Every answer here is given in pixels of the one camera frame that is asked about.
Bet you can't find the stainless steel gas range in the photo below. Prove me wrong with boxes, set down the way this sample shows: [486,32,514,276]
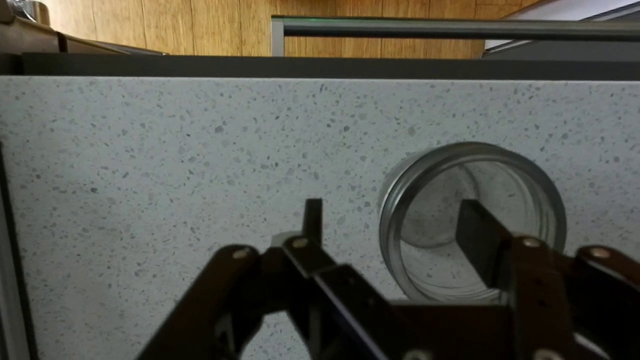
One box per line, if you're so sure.
[0,0,162,360]

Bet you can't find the small clear glass container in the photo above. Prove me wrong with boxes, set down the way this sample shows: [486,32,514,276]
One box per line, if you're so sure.
[376,141,570,306]

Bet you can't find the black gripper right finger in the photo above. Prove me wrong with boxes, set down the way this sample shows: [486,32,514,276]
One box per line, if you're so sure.
[453,199,640,360]

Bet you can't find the long steel drawer handle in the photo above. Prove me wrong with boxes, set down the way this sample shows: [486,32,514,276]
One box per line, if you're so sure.
[268,15,640,61]

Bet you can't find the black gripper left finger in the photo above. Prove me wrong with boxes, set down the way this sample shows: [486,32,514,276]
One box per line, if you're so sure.
[136,197,428,360]

